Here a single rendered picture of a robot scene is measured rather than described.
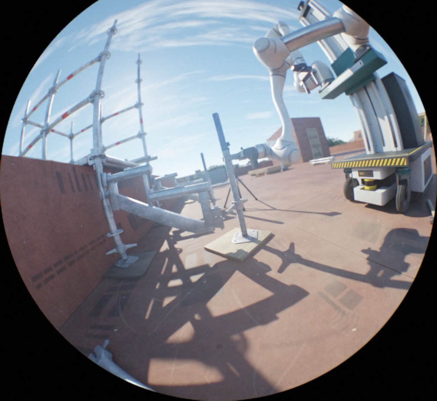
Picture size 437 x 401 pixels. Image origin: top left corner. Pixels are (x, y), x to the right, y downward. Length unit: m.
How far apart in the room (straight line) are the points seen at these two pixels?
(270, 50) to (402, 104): 0.98
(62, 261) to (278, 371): 0.86
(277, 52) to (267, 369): 1.12
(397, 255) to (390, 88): 1.07
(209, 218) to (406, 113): 1.52
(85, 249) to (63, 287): 0.28
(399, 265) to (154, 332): 0.82
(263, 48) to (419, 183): 1.12
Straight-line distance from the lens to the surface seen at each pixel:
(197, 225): 0.83
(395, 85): 1.37
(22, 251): 0.76
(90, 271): 0.97
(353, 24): 0.99
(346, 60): 1.38
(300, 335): 0.45
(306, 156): 9.89
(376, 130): 1.33
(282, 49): 0.87
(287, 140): 0.77
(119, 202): 0.94
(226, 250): 0.82
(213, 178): 6.73
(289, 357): 0.43
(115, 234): 0.98
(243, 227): 0.88
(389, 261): 0.68
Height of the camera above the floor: 0.41
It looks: 2 degrees down
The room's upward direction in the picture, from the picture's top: 14 degrees counter-clockwise
